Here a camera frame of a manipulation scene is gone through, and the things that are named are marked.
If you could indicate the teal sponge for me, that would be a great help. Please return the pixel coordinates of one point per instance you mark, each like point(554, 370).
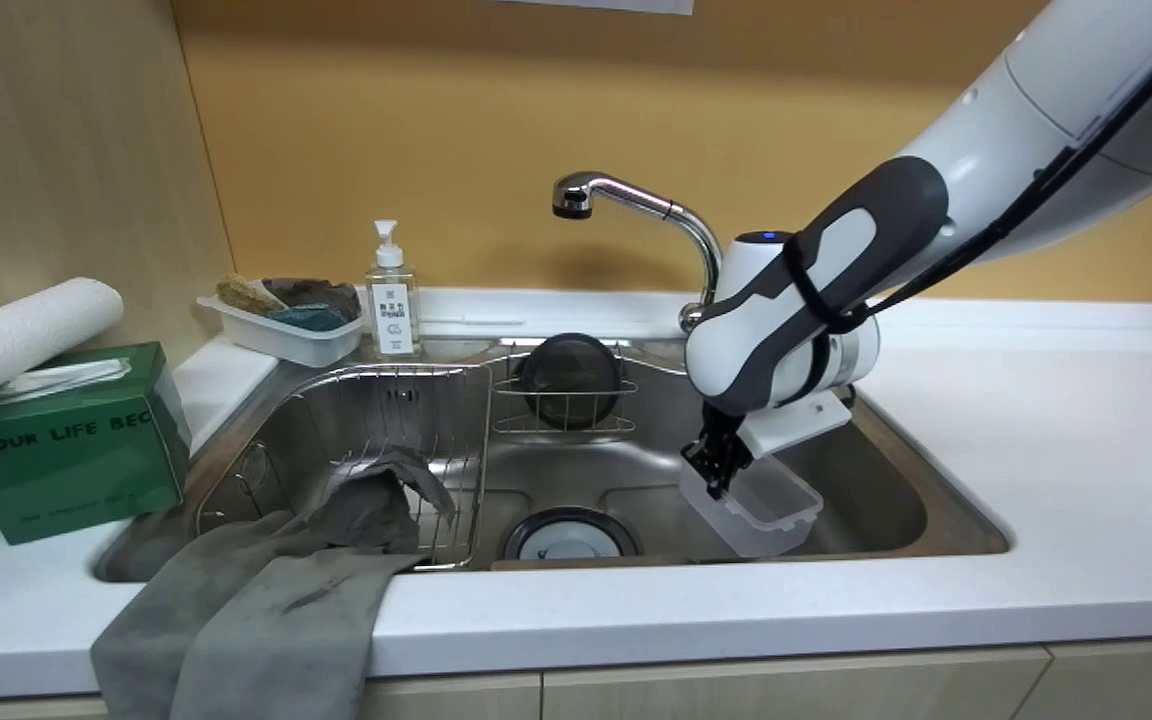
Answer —
point(314, 317)

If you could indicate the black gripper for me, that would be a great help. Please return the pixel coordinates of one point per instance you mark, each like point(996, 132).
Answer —
point(726, 438)

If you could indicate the stainless steel kitchen sink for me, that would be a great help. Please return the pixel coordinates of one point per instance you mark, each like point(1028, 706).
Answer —
point(600, 466)

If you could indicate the white tissue sheet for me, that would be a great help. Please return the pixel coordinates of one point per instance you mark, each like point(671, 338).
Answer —
point(59, 382)

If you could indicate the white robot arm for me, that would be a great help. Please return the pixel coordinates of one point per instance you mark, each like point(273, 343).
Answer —
point(1069, 105)

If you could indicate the clear plastic container bowl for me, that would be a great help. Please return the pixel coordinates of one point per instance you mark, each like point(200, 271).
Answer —
point(778, 513)

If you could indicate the white paper towel roll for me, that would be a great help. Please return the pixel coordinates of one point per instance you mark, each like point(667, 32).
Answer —
point(16, 343)

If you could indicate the black round sink stopper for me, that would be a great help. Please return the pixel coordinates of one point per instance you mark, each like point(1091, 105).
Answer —
point(568, 382)

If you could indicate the chrome sink faucet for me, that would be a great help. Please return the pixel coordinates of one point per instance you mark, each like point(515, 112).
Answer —
point(643, 200)

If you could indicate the white plastic sponge tray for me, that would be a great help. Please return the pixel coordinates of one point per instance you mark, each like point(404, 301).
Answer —
point(290, 344)

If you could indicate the dark scouring pad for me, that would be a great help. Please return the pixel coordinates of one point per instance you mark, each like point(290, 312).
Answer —
point(316, 294)

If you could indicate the narrow beige cabinet door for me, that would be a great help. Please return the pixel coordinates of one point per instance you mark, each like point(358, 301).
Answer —
point(458, 702)

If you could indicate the yellowish scrub sponge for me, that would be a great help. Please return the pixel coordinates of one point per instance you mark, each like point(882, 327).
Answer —
point(249, 298)

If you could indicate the white soap pump bottle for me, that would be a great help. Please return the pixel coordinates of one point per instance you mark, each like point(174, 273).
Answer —
point(394, 312)

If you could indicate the gray dish cloth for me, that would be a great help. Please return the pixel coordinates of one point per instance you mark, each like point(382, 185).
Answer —
point(259, 626)

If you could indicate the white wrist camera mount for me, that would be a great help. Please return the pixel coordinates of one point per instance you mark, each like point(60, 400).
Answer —
point(798, 427)

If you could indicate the wide beige cabinet door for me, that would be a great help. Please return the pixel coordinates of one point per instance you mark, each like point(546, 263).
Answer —
point(791, 691)

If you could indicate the green tissue box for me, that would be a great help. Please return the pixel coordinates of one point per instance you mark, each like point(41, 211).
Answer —
point(71, 461)

